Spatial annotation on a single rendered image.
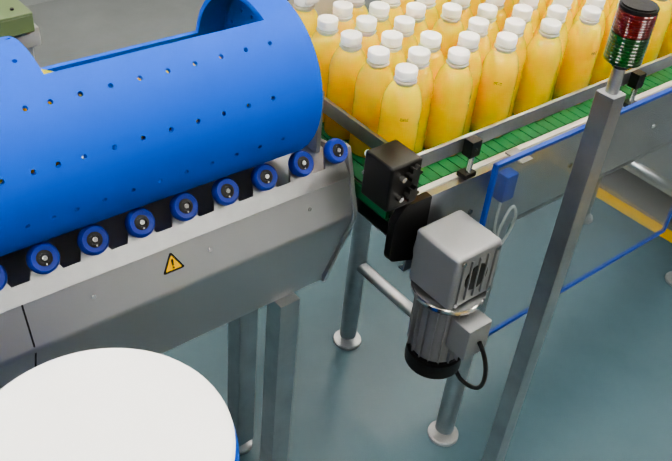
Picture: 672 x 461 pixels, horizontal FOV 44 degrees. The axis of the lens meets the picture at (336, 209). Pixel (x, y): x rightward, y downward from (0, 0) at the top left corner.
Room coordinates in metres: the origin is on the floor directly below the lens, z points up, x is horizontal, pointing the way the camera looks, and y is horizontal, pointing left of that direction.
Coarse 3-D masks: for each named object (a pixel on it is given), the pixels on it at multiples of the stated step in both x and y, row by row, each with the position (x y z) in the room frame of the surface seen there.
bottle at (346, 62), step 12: (348, 48) 1.36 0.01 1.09; (360, 48) 1.37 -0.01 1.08; (336, 60) 1.36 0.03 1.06; (348, 60) 1.35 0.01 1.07; (360, 60) 1.36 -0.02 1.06; (336, 72) 1.35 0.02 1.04; (348, 72) 1.35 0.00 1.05; (336, 84) 1.35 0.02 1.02; (348, 84) 1.35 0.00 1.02; (336, 96) 1.35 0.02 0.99; (348, 96) 1.35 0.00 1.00; (348, 108) 1.35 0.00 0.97; (324, 120) 1.38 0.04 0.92; (336, 132) 1.35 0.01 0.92; (348, 132) 1.35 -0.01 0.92
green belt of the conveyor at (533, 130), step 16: (656, 80) 1.74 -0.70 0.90; (560, 112) 1.55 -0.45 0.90; (576, 112) 1.55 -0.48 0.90; (528, 128) 1.47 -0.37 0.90; (544, 128) 1.47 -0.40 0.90; (496, 144) 1.39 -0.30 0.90; (512, 144) 1.40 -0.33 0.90; (352, 160) 1.28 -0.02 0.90; (448, 160) 1.32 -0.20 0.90; (464, 160) 1.33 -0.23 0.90; (480, 160) 1.33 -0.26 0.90; (432, 176) 1.26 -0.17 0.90
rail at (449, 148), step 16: (656, 64) 1.67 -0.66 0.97; (624, 80) 1.60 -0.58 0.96; (576, 96) 1.49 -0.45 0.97; (592, 96) 1.53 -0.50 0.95; (528, 112) 1.39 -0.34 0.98; (544, 112) 1.42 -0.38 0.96; (480, 128) 1.31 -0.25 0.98; (496, 128) 1.33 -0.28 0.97; (512, 128) 1.36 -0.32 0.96; (448, 144) 1.25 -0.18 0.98; (432, 160) 1.23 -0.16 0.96
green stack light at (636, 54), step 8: (608, 40) 1.27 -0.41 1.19; (616, 40) 1.26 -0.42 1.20; (624, 40) 1.25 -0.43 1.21; (632, 40) 1.25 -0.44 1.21; (640, 40) 1.25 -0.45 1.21; (648, 40) 1.26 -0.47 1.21; (608, 48) 1.27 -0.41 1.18; (616, 48) 1.25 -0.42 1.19; (624, 48) 1.25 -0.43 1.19; (632, 48) 1.25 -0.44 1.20; (640, 48) 1.25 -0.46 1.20; (608, 56) 1.26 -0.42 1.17; (616, 56) 1.25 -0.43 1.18; (624, 56) 1.25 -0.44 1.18; (632, 56) 1.24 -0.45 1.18; (640, 56) 1.25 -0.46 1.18; (616, 64) 1.25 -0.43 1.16; (624, 64) 1.25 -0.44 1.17; (632, 64) 1.25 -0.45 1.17; (640, 64) 1.26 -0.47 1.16
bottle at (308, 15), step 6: (294, 6) 1.48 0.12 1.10; (312, 6) 1.49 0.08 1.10; (300, 12) 1.47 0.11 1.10; (306, 12) 1.48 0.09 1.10; (312, 12) 1.48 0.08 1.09; (306, 18) 1.47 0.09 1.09; (312, 18) 1.47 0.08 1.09; (306, 24) 1.46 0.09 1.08; (312, 24) 1.47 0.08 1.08; (312, 30) 1.46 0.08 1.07
